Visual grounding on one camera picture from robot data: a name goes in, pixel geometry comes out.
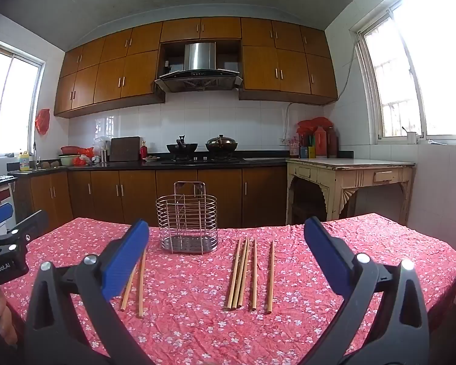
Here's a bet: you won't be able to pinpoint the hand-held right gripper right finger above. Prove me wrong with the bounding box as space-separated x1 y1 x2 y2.
300 216 430 365

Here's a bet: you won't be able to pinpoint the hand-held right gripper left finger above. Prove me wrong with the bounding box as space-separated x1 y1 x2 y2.
23 218 156 365

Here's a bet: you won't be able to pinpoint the steel wire utensil holder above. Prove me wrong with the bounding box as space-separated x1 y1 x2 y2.
156 181 218 255

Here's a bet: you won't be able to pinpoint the person's left hand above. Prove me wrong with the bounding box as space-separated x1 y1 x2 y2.
0 287 19 346

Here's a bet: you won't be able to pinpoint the wooden base cabinets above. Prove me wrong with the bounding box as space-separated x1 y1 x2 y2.
13 165 289 231

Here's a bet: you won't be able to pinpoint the cream wooden side table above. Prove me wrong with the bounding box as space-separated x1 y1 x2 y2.
286 158 416 226

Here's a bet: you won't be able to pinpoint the black kitchen countertop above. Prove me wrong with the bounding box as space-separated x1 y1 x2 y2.
8 150 354 176

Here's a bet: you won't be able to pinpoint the red floral tablecloth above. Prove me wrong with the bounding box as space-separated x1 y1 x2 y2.
2 213 456 365

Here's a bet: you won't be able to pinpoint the dark wooden cutting board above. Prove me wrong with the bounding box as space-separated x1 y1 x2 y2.
109 136 141 162

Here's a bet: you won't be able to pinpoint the white framed window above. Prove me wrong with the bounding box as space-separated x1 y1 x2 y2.
350 0 456 145
0 38 46 158

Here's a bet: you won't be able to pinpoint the red oil bottle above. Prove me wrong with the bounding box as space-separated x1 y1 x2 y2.
314 126 328 159

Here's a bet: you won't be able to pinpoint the dark red bottle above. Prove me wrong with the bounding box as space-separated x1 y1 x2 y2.
327 125 340 158

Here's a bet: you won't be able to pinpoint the white plastic bag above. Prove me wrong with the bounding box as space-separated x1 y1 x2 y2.
93 136 111 156

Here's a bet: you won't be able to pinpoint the black gas stove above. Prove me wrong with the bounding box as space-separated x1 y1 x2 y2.
161 156 242 165

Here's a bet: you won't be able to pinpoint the black wok with lid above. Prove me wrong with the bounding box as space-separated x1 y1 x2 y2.
166 135 199 160

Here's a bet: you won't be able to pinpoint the wok with metal lid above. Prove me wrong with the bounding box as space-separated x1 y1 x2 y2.
205 134 238 153

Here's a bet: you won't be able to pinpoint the steel range hood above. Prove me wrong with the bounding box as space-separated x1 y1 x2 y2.
154 42 244 93

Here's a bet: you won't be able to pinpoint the wooden wall cabinets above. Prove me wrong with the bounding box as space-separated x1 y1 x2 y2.
54 17 339 118

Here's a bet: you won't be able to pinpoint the white wall cable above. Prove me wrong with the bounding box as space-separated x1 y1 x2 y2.
285 49 356 137

